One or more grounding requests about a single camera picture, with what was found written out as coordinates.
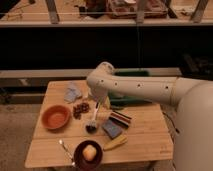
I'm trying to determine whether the green plastic tray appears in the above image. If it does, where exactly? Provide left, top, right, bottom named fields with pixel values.
left=108, top=70, right=149, bottom=108

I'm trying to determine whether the black dish brush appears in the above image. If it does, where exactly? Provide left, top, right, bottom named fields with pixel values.
left=86, top=102, right=100, bottom=133

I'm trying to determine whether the orange red bowl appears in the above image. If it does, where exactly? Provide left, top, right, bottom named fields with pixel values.
left=41, top=105, right=71, bottom=130

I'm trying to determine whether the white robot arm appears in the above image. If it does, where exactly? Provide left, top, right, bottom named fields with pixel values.
left=86, top=62, right=213, bottom=171

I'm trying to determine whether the silver spoon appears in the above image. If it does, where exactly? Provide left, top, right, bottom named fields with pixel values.
left=59, top=139, right=75, bottom=167

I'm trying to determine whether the dark grape bunch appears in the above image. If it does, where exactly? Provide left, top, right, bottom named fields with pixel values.
left=73, top=102, right=90, bottom=119

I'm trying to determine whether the dark maroon bowl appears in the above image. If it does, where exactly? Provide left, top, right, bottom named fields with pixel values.
left=74, top=140, right=103, bottom=171

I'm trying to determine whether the light blue towel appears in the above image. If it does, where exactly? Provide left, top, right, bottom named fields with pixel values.
left=64, top=82, right=82, bottom=103

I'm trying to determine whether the blue sponge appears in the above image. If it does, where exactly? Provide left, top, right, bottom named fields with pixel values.
left=102, top=120, right=122, bottom=139

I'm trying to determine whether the yellow banana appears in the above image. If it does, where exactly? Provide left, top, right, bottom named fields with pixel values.
left=105, top=96, right=111, bottom=109

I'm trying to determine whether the yellow apple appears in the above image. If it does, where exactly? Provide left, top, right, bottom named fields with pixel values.
left=82, top=145, right=97, bottom=161

